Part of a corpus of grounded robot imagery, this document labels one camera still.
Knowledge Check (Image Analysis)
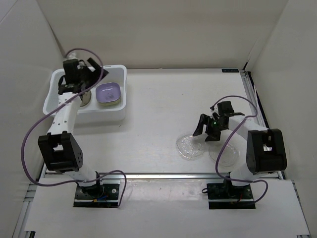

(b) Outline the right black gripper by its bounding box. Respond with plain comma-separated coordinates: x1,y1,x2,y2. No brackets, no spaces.
193,114,226,142

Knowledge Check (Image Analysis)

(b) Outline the purple panda plate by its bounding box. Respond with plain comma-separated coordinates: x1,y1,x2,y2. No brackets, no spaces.
96,82,121,104

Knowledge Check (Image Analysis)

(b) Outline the clear textured plate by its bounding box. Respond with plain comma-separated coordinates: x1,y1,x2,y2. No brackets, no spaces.
209,142,240,167
176,134,205,160

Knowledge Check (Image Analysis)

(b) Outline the smoky clear plate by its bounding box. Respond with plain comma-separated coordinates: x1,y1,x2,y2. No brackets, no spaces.
80,91,92,107

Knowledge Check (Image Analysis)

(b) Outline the green panda plate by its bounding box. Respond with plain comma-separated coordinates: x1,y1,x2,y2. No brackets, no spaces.
98,100,121,108

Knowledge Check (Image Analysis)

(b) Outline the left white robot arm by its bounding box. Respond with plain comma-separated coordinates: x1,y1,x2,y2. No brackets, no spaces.
38,58,108,198

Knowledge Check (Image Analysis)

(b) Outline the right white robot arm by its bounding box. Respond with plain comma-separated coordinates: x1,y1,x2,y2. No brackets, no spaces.
193,101,287,198

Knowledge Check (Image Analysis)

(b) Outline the white plastic bin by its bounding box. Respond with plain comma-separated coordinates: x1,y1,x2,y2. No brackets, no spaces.
43,64,127,124

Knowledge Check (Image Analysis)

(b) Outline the aluminium frame rail right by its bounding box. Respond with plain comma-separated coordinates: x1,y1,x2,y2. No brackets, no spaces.
238,72,287,180

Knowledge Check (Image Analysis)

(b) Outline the aluminium frame rail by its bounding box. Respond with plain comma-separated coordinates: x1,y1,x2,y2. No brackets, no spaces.
43,172,221,179
238,72,287,180

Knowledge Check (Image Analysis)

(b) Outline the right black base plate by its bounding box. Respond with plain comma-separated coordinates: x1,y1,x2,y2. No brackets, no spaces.
202,179,256,210

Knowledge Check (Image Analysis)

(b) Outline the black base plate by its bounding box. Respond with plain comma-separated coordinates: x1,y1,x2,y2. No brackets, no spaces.
73,179,121,208
202,179,256,210

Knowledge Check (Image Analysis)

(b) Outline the aluminium frame rail front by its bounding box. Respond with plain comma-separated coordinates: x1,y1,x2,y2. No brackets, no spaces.
43,172,221,179

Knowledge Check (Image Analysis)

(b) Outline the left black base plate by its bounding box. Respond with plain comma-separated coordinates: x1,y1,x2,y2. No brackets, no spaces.
73,179,121,208

